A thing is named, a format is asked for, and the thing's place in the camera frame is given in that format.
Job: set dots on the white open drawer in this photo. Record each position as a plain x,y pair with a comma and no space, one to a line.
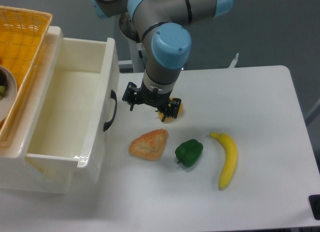
69,131

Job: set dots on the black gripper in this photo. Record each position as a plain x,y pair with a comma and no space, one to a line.
153,94

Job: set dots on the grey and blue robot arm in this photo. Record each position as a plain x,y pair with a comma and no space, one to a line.
161,28

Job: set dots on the white drawer cabinet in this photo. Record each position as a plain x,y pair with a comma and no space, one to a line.
16,171

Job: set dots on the green bell pepper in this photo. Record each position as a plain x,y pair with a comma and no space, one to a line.
189,152

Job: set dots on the orange fruit under gripper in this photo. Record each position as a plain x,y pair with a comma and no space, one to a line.
180,109

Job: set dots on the black object at table edge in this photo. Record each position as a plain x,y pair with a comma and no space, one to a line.
314,201

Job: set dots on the yellow banana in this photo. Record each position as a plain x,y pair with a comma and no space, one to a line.
231,158

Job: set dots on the yellow woven basket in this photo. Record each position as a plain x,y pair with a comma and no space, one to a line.
22,34

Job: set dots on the black drawer handle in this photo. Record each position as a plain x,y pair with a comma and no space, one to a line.
113,112

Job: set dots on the triangular golden pastry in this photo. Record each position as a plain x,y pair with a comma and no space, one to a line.
149,146

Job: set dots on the white bowl with food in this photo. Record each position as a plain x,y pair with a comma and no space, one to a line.
8,92

